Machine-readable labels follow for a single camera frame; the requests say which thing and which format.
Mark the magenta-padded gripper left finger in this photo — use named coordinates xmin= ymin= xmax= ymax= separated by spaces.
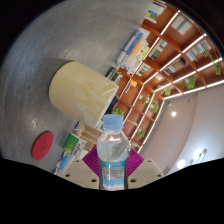
xmin=62 ymin=146 xmax=102 ymax=191

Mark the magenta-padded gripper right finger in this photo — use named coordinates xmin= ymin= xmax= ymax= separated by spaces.
xmin=125 ymin=147 xmax=166 ymax=191

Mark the clear blue-capped water bottle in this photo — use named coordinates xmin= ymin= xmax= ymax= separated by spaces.
xmin=96 ymin=113 xmax=132 ymax=192

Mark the blue book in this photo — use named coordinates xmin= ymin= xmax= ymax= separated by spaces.
xmin=53 ymin=150 xmax=73 ymax=176

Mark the multi-bulb ceiling lamp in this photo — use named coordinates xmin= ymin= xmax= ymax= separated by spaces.
xmin=174 ymin=148 xmax=209 ymax=171

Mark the beige upholstered chair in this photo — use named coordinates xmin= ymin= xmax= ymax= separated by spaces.
xmin=79 ymin=124 xmax=103 ymax=151

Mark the flat round red coaster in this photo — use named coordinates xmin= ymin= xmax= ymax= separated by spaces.
xmin=31 ymin=130 xmax=55 ymax=162

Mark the cream plastic cup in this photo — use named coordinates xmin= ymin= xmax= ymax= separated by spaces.
xmin=48 ymin=60 xmax=120 ymax=129

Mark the dark magazine stack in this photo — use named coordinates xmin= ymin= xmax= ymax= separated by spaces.
xmin=105 ymin=66 xmax=124 ymax=84

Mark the colourful book stack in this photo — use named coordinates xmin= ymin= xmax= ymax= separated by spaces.
xmin=114 ymin=28 xmax=153 ymax=71

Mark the wooden wall shelf unit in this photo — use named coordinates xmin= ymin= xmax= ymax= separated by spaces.
xmin=99 ymin=0 xmax=224 ymax=154

